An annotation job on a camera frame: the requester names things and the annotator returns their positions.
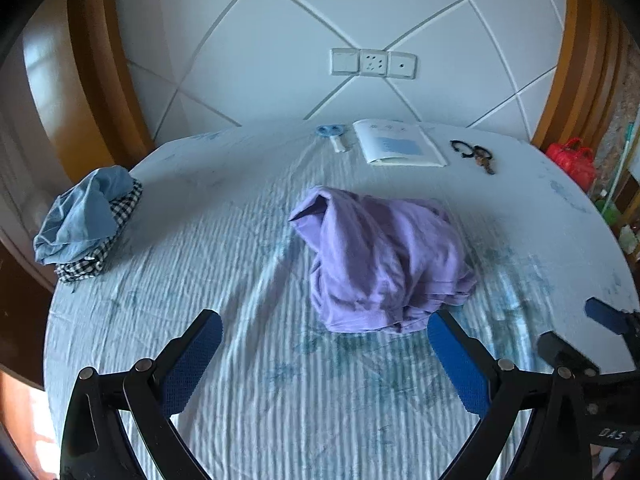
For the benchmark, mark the small blue white hand mirror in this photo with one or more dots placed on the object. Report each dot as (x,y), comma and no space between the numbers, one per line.
(332,135)

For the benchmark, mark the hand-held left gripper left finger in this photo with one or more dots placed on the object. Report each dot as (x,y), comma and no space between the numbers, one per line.
(192,360)

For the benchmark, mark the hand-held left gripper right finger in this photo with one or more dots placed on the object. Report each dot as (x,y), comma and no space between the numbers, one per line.
(460,367)

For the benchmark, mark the red plastic bag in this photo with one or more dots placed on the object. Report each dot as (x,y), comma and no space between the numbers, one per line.
(572,162)

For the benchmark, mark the green plastic bottle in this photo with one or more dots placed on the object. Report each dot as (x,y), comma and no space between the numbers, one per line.
(610,210)

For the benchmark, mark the light green pole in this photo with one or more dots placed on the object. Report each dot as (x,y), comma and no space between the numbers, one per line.
(625,157)

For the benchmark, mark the white single-hole wall outlet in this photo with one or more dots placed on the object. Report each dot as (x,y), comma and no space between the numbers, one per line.
(401,66)

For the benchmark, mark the white booklet with blue patch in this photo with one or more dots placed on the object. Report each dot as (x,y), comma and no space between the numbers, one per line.
(400,146)

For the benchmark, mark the brown wooden frame post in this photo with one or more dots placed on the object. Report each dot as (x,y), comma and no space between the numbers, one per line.
(582,60)
(95,60)

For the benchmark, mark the black white checkered cloth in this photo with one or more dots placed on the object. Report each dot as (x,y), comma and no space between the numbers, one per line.
(117,210)

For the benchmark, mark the purple shirt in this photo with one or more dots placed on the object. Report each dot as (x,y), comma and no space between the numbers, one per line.
(380,255)

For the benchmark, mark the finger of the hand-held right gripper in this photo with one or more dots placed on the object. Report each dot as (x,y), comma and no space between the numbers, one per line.
(562,349)
(607,314)

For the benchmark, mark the white wall switch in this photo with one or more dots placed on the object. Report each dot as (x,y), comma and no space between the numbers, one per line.
(345,62)

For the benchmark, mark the blue denim cloth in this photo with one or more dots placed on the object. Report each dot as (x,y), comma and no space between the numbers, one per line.
(80,212)

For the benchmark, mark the white five-hole wall socket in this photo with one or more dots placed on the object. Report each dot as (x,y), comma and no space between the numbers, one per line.
(373,63)

